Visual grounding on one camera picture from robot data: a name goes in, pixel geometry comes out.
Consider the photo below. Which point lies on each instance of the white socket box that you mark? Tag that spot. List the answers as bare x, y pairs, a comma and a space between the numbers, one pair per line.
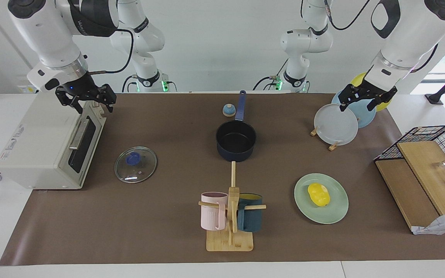
25, 88

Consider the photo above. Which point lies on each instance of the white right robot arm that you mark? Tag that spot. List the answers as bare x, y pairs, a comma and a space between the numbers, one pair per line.
45, 34

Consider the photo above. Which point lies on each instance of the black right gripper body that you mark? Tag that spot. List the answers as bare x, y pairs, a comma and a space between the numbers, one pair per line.
77, 88

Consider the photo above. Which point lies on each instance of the wooden mug tree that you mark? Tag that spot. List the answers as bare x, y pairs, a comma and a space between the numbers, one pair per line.
230, 241

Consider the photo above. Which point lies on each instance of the light blue plate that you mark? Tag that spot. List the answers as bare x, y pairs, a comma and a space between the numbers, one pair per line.
366, 116

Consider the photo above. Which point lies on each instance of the light wooden board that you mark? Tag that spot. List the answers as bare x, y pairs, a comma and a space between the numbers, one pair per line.
431, 173

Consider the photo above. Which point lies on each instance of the brown table mat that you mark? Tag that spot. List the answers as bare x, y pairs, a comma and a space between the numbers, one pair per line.
168, 216

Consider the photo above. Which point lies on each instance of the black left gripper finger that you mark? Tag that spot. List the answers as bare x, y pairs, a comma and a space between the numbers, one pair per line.
372, 105
343, 106

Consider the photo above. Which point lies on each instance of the wooden plate rack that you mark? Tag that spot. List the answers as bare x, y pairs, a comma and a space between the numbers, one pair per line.
332, 146

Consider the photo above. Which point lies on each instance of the darker wooden board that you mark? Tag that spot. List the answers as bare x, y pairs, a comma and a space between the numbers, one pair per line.
404, 189

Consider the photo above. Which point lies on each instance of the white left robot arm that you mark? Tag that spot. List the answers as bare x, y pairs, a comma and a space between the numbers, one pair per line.
408, 34

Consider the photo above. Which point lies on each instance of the white checked plastic bag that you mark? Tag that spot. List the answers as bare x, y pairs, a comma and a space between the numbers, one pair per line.
444, 224

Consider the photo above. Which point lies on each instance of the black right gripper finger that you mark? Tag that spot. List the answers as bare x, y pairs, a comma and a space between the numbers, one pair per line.
79, 108
109, 107

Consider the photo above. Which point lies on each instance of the dark teal mug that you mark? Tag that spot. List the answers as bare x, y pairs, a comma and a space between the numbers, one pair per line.
250, 220

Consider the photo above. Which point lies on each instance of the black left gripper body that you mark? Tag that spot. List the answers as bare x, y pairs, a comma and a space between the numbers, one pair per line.
365, 92

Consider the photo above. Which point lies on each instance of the grey plate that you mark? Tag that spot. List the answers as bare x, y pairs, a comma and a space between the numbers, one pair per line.
336, 125

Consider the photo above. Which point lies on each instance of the yellow plate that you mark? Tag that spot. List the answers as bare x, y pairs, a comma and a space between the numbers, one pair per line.
357, 79

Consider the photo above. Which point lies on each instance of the green plate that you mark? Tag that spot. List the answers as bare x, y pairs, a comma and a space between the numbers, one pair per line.
334, 210

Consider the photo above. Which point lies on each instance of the pink mug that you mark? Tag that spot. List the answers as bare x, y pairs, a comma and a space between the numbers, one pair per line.
211, 216

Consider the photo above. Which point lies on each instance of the glass lid with blue knob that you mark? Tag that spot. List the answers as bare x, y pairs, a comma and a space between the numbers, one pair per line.
141, 170

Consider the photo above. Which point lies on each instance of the white toaster oven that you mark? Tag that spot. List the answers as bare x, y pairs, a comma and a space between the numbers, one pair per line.
41, 146

